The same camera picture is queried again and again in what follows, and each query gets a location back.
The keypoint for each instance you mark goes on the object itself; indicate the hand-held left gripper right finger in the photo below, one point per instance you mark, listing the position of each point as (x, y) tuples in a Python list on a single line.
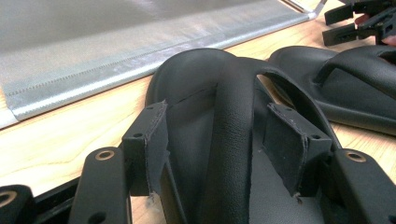
[(292, 149)]

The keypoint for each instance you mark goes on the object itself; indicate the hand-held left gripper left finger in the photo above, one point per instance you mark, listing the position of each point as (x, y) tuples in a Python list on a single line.
[(146, 149)]

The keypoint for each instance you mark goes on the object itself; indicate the black slipper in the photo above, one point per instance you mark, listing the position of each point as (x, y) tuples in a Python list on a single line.
[(351, 93), (232, 124)]

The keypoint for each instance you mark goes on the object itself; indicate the metal stand leg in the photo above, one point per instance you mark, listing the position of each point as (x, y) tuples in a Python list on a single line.
[(320, 7)]

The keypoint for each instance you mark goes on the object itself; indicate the grey metal tray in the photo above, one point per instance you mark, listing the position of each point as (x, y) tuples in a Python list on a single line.
[(93, 40)]

